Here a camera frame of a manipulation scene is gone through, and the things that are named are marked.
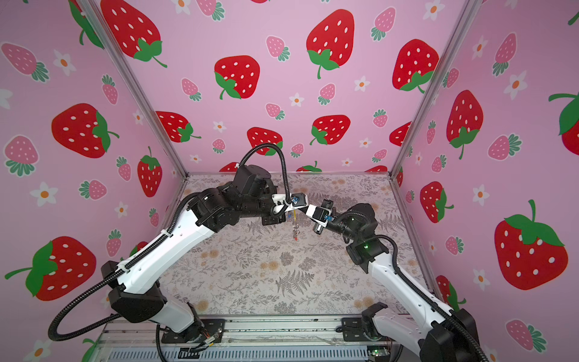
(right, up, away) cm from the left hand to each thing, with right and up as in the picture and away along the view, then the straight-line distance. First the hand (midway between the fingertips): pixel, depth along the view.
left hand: (292, 200), depth 65 cm
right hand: (+2, -1, 0) cm, 2 cm away
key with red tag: (+1, -10, +4) cm, 11 cm away
